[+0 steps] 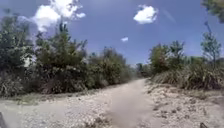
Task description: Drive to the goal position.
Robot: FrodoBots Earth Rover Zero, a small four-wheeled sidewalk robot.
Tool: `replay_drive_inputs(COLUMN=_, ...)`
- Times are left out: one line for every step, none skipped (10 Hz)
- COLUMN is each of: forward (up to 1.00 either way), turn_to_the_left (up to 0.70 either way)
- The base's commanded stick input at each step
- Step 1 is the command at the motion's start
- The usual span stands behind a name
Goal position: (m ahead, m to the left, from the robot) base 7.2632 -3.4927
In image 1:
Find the pale gravel dirt path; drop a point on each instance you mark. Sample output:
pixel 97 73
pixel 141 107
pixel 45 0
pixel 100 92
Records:
pixel 131 103

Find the dense green bushes and trees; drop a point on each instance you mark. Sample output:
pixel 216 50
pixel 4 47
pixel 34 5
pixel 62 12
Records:
pixel 60 66

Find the green bushes with tall grass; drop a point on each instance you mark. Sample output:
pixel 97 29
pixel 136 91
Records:
pixel 186 71

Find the thin leafy tree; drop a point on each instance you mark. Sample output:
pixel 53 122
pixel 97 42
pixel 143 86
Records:
pixel 210 46

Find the overhanging tree branch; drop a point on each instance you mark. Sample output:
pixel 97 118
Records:
pixel 216 7

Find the robot's own part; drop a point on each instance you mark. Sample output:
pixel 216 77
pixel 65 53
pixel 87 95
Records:
pixel 2 121

